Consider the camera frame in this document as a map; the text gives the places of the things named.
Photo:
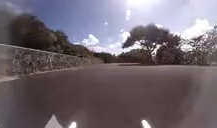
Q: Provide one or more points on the dark trees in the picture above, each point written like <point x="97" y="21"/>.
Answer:
<point x="29" y="33"/>

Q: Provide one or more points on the green bushes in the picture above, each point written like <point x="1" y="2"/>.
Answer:
<point x="129" y="56"/>

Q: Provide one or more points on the wide crowned tree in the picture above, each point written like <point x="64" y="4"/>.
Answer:
<point x="149" y="36"/>

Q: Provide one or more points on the grey asphalt road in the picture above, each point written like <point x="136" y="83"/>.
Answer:
<point x="116" y="96"/>

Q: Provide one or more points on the leafy trees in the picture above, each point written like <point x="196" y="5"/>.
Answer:
<point x="202" y="50"/>

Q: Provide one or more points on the robot's own part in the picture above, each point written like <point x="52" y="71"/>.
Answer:
<point x="145" y="124"/>
<point x="72" y="125"/>

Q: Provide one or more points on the grey stone wall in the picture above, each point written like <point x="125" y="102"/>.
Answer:
<point x="32" y="60"/>

